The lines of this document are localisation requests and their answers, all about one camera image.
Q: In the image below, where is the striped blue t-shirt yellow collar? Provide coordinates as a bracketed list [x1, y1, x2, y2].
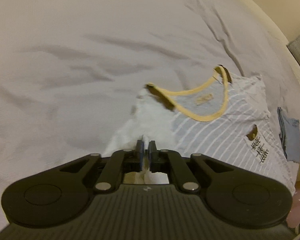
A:
[104, 66, 295, 193]

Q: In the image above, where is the folded blue garment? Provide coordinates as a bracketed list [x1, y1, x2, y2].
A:
[277, 107, 300, 163]

